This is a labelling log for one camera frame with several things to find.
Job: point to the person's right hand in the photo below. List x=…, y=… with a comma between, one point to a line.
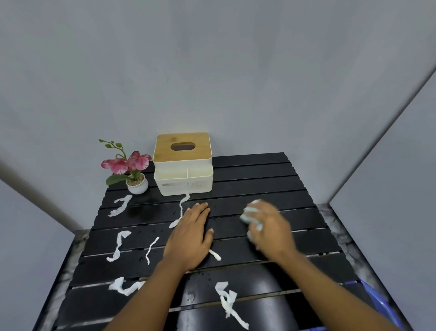
x=272, y=232

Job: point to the person's left hand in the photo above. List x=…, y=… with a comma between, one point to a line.
x=189, y=238

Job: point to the person's left thumb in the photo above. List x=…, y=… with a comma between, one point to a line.
x=209, y=238

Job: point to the white tissue box bamboo lid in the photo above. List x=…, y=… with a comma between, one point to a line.
x=182, y=163

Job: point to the blue plastic basin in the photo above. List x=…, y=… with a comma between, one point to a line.
x=378, y=303

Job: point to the pink orchid in white pot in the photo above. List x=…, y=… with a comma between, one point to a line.
x=131, y=167

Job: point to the person's left forearm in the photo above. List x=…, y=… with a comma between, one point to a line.
x=153, y=296

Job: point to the person's right forearm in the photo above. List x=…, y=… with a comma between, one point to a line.
x=320, y=290

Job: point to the scattered white paper strips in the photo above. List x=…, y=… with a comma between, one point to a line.
x=227, y=300

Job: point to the white tissue wad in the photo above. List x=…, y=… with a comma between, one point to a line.
x=251, y=208

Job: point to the person's right fingers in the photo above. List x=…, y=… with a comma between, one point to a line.
x=254, y=223

